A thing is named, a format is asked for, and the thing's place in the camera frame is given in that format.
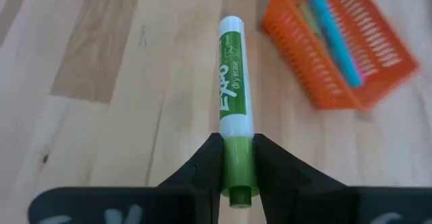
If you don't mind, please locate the light green Expo marker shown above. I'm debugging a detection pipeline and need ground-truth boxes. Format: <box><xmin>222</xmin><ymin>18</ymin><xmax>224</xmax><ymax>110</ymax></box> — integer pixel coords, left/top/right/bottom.
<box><xmin>217</xmin><ymin>16</ymin><xmax>261</xmax><ymax>208</ymax></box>

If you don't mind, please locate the light green highlighter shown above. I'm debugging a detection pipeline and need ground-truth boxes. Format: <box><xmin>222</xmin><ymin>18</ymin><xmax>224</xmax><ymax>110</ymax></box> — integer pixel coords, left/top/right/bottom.
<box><xmin>298</xmin><ymin>1</ymin><xmax>329</xmax><ymax>48</ymax></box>

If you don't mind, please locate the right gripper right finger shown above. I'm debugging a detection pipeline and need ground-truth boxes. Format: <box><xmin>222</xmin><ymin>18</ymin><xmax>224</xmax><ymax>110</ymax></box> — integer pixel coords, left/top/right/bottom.
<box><xmin>254</xmin><ymin>134</ymin><xmax>432</xmax><ymax>224</ymax></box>

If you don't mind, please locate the blue highlighter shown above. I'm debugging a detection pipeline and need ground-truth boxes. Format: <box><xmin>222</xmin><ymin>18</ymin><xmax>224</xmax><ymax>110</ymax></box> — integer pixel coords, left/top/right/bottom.
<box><xmin>309</xmin><ymin>0</ymin><xmax>365</xmax><ymax>89</ymax></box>

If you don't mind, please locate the orange plastic mesh basket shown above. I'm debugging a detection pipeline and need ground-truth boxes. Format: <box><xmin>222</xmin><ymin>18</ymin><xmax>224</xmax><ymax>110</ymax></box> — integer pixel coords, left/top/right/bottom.
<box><xmin>261</xmin><ymin>0</ymin><xmax>421</xmax><ymax>113</ymax></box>

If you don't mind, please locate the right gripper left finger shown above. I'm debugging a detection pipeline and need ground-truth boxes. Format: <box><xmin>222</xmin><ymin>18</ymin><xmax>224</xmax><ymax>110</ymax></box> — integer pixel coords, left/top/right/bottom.
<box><xmin>28</xmin><ymin>133</ymin><xmax>223</xmax><ymax>224</ymax></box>

